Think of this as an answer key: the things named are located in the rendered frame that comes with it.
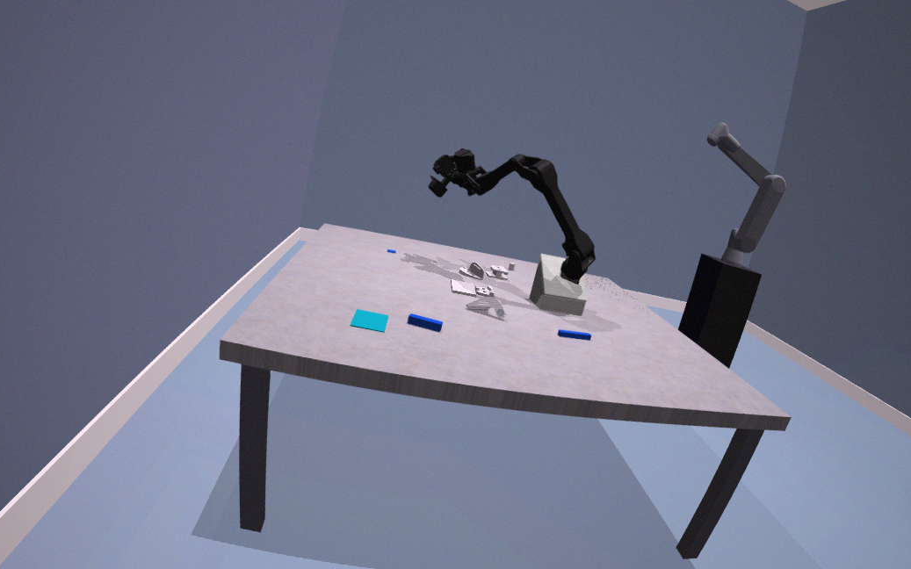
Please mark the teal flat rectangular plate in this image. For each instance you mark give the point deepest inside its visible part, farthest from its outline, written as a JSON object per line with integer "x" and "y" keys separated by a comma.
{"x": 367, "y": 320}

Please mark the blue rectangular block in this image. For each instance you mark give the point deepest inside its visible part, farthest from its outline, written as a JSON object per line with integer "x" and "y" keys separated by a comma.
{"x": 574, "y": 334}
{"x": 423, "y": 322}

